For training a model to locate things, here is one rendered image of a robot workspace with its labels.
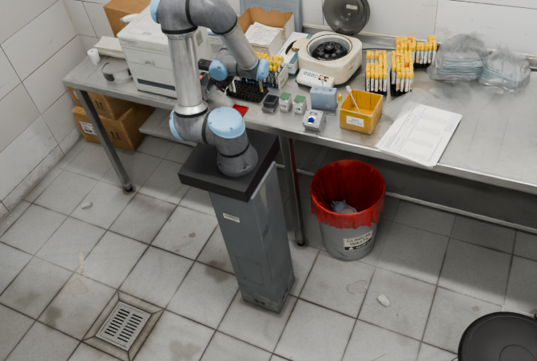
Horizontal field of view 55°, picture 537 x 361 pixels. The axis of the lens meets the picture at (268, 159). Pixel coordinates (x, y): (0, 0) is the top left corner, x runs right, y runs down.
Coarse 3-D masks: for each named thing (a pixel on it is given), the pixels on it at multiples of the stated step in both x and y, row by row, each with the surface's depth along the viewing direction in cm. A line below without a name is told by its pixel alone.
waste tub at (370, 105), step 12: (348, 96) 204; (360, 96) 205; (372, 96) 202; (348, 108) 208; (360, 108) 210; (372, 108) 207; (348, 120) 200; (360, 120) 197; (372, 120) 196; (360, 132) 201
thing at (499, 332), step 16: (480, 320) 166; (496, 320) 166; (512, 320) 165; (528, 320) 164; (464, 336) 164; (480, 336) 163; (496, 336) 162; (512, 336) 162; (528, 336) 161; (464, 352) 160; (480, 352) 159; (496, 352) 159; (512, 352) 158; (528, 352) 158
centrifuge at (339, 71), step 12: (312, 36) 232; (324, 36) 230; (336, 36) 229; (300, 48) 227; (312, 48) 231; (348, 48) 227; (360, 48) 222; (300, 60) 223; (312, 60) 219; (324, 60) 217; (336, 60) 217; (348, 60) 217; (360, 60) 227; (300, 72) 225; (312, 72) 223; (324, 72) 219; (336, 72) 216; (348, 72) 220; (300, 84) 225; (312, 84) 221; (324, 84) 219; (336, 84) 221
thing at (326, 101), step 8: (312, 88) 208; (320, 88) 208; (328, 88) 207; (312, 96) 209; (320, 96) 207; (328, 96) 206; (312, 104) 212; (320, 104) 210; (328, 104) 209; (336, 104) 212; (328, 112) 211
